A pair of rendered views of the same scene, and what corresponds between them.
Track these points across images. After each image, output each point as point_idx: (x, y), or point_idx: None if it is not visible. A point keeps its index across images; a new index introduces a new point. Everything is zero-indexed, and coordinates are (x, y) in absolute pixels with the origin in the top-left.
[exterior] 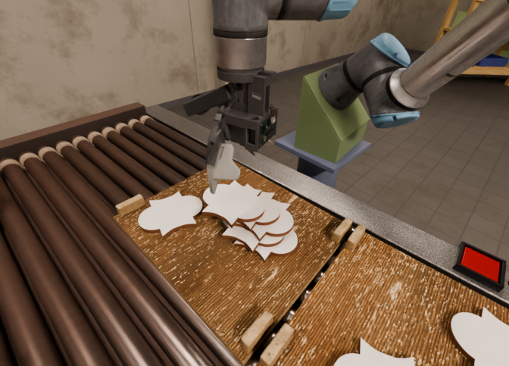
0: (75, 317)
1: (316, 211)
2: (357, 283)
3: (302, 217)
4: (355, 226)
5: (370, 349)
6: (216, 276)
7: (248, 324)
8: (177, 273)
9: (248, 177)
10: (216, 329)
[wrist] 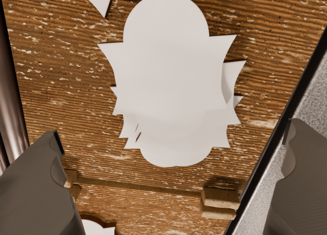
0: None
1: (247, 160)
2: (164, 213)
3: (226, 150)
4: (252, 184)
5: (111, 232)
6: (68, 108)
7: None
8: (27, 63)
9: (304, 11)
10: (31, 142)
